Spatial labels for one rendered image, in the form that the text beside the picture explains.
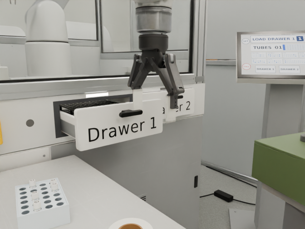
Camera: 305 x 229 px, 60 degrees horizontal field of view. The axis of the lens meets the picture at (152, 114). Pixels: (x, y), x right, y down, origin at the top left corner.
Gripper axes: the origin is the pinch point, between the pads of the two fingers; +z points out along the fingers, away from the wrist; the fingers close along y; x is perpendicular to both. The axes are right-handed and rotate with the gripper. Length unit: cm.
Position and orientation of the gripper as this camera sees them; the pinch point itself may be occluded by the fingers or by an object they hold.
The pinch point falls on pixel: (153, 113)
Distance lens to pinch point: 70.6
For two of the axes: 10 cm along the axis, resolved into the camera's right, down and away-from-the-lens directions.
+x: -7.7, 1.3, -6.3
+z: 0.0, 9.8, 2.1
